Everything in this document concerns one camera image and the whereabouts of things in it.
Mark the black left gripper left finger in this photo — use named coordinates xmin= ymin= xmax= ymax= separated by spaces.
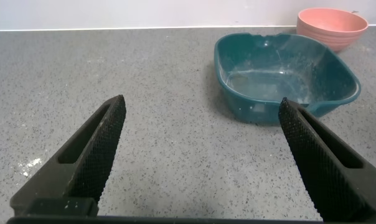
xmin=9 ymin=94 xmax=127 ymax=217

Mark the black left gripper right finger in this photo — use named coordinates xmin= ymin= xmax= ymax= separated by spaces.
xmin=278 ymin=96 xmax=376 ymax=223

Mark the teal plastic tray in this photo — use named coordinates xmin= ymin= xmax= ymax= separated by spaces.
xmin=214 ymin=32 xmax=362 ymax=125

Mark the pink ribbed bowl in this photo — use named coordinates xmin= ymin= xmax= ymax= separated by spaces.
xmin=296 ymin=7 xmax=369 ymax=53

